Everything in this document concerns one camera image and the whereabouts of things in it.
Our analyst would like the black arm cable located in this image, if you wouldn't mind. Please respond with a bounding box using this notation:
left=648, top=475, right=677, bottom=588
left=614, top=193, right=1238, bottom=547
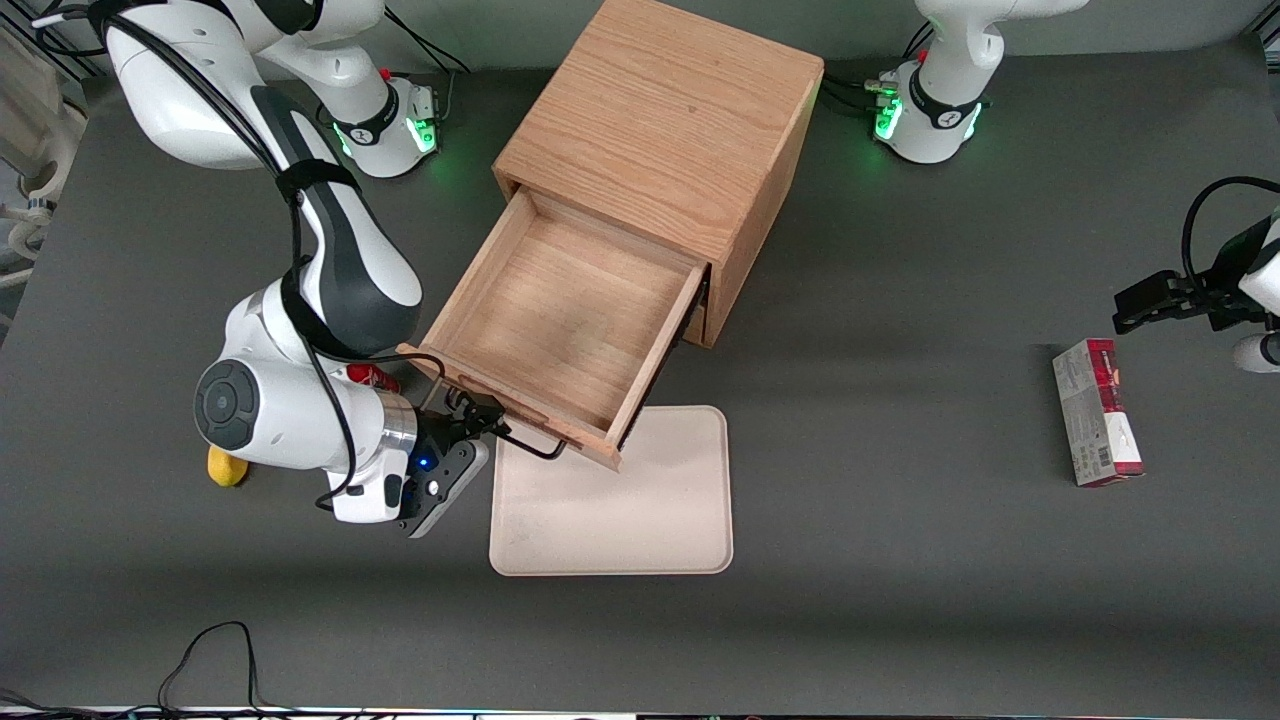
left=1181, top=176, right=1280, bottom=291
left=85, top=0, right=447, bottom=512

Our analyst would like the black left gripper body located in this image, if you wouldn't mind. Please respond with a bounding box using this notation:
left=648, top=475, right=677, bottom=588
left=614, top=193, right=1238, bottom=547
left=1185, top=265, right=1271, bottom=331

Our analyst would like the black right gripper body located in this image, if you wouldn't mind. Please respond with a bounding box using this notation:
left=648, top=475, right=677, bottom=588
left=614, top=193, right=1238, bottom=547
left=408, top=400, right=479, bottom=496

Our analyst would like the beige plastic tray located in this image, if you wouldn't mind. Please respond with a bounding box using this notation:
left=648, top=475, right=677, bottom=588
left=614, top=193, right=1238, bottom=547
left=489, top=405, right=734, bottom=577

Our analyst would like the black metal drawer handle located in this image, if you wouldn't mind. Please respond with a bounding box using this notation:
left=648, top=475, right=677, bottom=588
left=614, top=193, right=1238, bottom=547
left=490, top=425, right=568, bottom=461

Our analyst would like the wooden drawer cabinet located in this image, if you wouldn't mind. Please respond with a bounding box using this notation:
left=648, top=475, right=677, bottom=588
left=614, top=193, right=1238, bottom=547
left=493, top=0, right=826, bottom=349

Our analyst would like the white background equipment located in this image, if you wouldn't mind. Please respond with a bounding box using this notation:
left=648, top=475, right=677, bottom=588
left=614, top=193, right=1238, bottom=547
left=0, top=25, right=89, bottom=293

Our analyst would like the black base cable bundle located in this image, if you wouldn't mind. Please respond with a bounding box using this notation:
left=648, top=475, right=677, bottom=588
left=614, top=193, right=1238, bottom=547
left=378, top=8, right=473, bottom=77
left=820, top=22, right=933, bottom=117

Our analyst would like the red and white carton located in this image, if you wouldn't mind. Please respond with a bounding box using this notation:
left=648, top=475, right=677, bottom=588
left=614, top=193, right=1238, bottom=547
left=1052, top=338, right=1146, bottom=488

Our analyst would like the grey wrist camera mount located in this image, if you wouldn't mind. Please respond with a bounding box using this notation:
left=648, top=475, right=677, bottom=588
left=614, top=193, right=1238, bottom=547
left=398, top=440, right=491, bottom=539

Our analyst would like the black floor cable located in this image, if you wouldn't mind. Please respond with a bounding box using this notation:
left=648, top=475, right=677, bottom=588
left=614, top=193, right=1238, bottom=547
left=0, top=621, right=293, bottom=720

